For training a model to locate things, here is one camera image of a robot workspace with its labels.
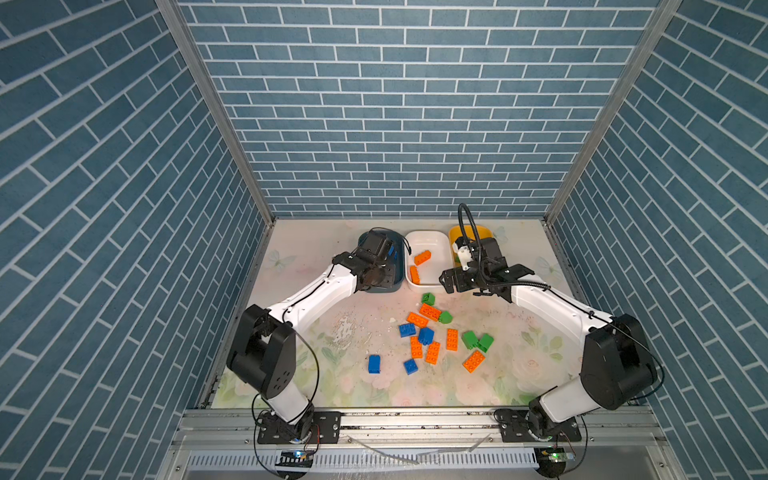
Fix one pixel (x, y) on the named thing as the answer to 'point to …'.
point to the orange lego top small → (414, 275)
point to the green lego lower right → (485, 341)
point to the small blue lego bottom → (410, 366)
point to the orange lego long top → (430, 312)
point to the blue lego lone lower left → (374, 364)
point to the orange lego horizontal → (421, 258)
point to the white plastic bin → (438, 243)
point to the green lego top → (428, 298)
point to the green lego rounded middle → (446, 317)
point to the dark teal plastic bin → (397, 241)
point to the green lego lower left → (470, 339)
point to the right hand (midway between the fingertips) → (452, 271)
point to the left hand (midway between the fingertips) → (388, 274)
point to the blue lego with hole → (392, 251)
